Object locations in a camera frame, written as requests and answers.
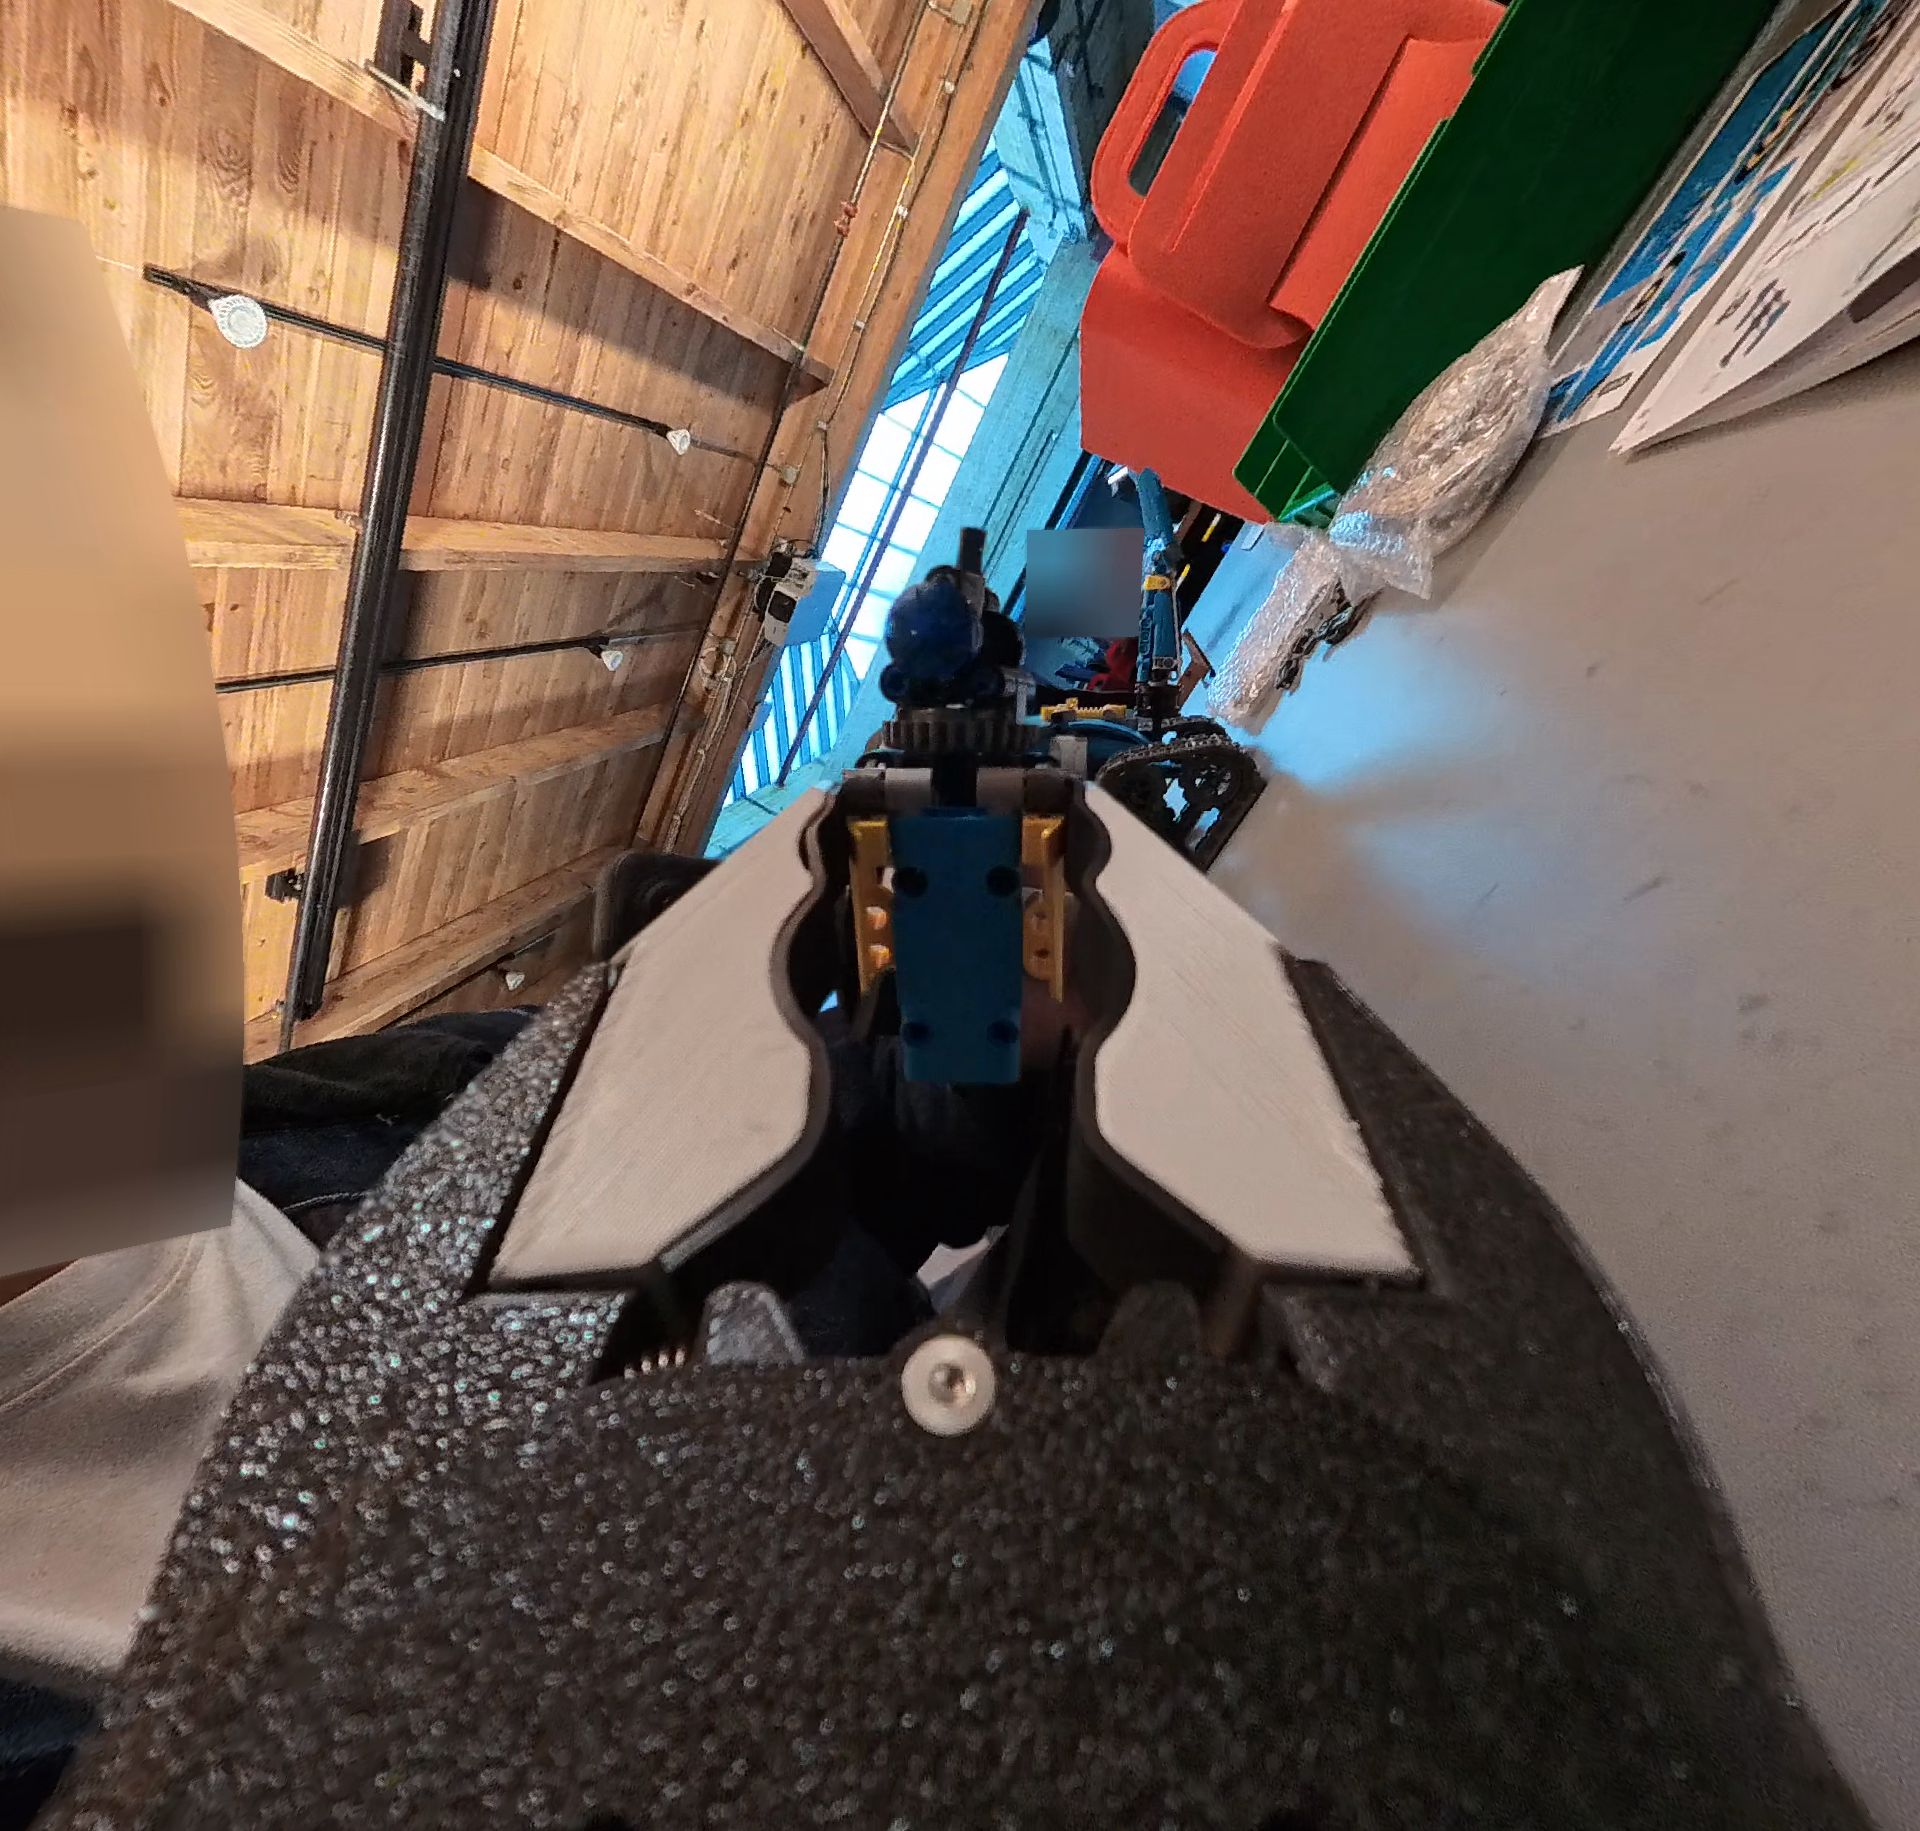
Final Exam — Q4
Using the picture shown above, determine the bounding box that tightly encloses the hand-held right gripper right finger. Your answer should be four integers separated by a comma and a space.
1067, 780, 1423, 1329

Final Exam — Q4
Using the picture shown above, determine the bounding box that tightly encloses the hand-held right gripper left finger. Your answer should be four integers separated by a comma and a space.
484, 785, 841, 1323

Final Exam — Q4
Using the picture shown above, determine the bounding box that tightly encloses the blue black toy brick assembly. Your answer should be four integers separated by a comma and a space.
856, 525, 1083, 812

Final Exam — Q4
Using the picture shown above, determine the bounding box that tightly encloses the blue yellow toy brick body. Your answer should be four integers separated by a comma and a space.
846, 811, 1074, 1082

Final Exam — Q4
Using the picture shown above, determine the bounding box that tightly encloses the tracked toy brick vehicle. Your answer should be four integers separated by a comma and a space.
1042, 470, 1264, 880

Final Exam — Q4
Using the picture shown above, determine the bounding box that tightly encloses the clear bag with black links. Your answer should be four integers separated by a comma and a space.
1204, 530, 1389, 735

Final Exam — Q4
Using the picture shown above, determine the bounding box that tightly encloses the person's dark denim jacket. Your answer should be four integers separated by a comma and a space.
0, 1004, 1058, 1831

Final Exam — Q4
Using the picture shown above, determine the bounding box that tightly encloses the white ceiling device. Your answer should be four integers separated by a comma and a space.
754, 550, 825, 651

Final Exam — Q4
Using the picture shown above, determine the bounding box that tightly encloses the large clear plastic bag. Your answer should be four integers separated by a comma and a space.
1326, 263, 1591, 603

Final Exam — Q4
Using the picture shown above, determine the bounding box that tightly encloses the black ceiling pipe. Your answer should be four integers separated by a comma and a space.
277, 0, 515, 1027

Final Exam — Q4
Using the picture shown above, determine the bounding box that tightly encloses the orange felt bag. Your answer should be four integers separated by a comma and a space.
1079, 0, 1509, 525

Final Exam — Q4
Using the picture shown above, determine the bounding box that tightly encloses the person's white shirt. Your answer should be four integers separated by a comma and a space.
0, 1186, 323, 1683

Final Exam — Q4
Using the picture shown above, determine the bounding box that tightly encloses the green plastic bin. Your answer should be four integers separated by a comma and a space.
1233, 0, 1823, 525

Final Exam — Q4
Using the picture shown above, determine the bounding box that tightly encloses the blue sticker sheet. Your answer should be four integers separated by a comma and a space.
1544, 0, 1920, 432

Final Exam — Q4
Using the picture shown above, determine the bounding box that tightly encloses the open instruction booklet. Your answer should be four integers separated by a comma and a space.
1609, 0, 1920, 456

